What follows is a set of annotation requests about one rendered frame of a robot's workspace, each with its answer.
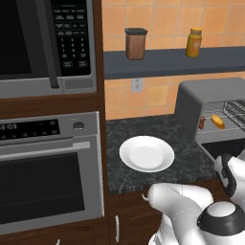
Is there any steel built-in oven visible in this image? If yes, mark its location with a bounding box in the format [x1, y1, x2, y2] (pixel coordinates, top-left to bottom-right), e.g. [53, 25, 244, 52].
[0, 110, 105, 236]

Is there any round steel oven knob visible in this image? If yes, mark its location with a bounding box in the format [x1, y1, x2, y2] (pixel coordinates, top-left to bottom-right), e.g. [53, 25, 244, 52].
[72, 120, 85, 131]

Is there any grey toaster oven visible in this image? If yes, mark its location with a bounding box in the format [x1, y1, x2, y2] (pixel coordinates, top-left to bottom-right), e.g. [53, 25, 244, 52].
[174, 77, 245, 162]

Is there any brown kebab skewer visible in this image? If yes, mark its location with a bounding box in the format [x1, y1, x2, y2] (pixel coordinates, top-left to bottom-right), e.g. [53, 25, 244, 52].
[198, 116, 207, 131]

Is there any orange baguette bread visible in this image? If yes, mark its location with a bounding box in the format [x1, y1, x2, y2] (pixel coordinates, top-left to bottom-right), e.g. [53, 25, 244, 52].
[210, 114, 226, 130]

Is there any dark wood base cabinet door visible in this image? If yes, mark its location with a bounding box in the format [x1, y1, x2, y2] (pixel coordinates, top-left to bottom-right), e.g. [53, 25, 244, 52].
[108, 180, 229, 245]

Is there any toaster oven glass door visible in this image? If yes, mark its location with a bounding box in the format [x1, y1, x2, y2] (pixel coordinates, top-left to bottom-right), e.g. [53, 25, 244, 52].
[200, 137, 245, 164]

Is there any oven door with dark window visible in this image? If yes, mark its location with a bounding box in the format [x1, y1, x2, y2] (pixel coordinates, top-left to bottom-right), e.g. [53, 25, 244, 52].
[0, 135, 105, 236]

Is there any white round plate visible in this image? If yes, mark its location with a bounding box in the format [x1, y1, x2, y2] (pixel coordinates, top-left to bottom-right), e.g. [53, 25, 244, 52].
[119, 135, 175, 173]

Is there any dark wood tall cabinet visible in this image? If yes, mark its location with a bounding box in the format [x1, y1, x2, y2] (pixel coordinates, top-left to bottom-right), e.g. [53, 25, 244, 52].
[0, 0, 111, 245]

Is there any brown jar with black lid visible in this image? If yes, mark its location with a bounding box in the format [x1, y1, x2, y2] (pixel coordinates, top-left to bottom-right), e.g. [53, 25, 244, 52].
[123, 27, 148, 61]

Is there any steel built-in microwave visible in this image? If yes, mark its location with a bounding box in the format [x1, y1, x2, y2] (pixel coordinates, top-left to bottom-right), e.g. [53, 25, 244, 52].
[0, 0, 98, 100]

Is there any yellow bottle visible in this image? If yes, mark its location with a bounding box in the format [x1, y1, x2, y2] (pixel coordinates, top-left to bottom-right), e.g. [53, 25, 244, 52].
[185, 27, 203, 58]

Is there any white wall outlet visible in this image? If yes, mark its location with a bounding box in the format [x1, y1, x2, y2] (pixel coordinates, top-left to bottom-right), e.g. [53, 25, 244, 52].
[131, 77, 145, 94]

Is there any dark grey wall shelf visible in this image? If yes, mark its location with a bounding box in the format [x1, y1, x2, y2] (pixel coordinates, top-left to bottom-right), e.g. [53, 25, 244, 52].
[103, 46, 245, 80]

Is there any steel oven door handle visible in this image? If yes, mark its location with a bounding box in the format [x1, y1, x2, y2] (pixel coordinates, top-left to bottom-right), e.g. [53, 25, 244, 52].
[0, 141, 92, 163]

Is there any grey microwave door handle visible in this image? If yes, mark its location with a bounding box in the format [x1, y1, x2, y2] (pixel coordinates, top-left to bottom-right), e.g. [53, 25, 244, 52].
[34, 0, 62, 90]

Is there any silver cabinet door handle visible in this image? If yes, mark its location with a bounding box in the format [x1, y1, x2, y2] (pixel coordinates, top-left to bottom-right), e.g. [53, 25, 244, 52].
[114, 214, 121, 243]

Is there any toaster oven wire rack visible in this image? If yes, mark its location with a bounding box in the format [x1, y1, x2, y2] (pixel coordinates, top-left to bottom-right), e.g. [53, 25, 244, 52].
[200, 99, 245, 134]

